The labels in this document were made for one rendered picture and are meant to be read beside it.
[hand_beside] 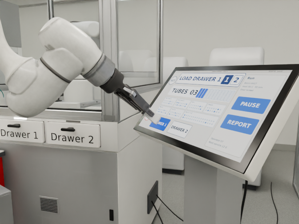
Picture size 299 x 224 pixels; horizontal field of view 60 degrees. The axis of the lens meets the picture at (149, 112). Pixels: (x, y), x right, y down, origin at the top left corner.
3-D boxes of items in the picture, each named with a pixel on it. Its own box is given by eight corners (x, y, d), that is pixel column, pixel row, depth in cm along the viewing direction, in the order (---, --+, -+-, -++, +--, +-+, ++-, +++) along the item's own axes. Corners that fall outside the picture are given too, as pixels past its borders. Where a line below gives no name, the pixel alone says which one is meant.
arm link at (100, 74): (95, 53, 79) (110, 65, 82) (78, 76, 77) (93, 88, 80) (107, 50, 72) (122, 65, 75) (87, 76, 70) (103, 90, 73)
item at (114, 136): (118, 152, 123) (117, 122, 121) (-45, 137, 151) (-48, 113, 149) (162, 118, 214) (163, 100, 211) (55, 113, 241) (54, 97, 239)
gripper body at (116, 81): (119, 66, 74) (141, 86, 79) (108, 66, 82) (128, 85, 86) (104, 87, 73) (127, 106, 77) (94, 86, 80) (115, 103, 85)
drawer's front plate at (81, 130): (98, 148, 124) (98, 125, 122) (46, 143, 132) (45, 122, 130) (100, 146, 126) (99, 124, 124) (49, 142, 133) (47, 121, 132)
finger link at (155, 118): (146, 105, 86) (147, 106, 85) (160, 117, 89) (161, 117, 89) (141, 112, 85) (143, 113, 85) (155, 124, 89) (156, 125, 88)
